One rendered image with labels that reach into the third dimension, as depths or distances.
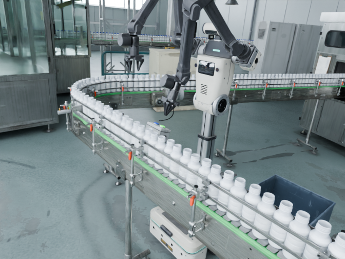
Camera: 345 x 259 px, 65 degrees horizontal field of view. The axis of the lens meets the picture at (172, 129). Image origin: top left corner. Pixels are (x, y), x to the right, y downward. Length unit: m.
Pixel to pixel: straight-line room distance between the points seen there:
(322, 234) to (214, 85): 1.14
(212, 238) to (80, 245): 1.46
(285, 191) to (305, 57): 6.68
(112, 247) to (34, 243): 0.62
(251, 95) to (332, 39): 1.88
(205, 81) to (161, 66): 3.54
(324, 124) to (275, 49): 2.92
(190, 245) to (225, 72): 1.21
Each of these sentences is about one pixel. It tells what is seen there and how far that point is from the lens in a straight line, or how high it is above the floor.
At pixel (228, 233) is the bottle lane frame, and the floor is 0.96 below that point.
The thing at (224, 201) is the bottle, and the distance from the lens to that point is 1.11.
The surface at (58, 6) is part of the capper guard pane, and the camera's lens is 6.37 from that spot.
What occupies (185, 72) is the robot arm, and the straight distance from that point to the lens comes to 1.52.
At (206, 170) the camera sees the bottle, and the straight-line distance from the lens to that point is 1.13.
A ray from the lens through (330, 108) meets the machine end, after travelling 4.94.
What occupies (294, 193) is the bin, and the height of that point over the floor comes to 0.89.
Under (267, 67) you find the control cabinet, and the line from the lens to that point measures 7.29.
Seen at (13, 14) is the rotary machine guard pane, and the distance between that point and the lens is 4.21.
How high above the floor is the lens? 1.68
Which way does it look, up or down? 21 degrees down
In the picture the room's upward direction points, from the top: 4 degrees clockwise
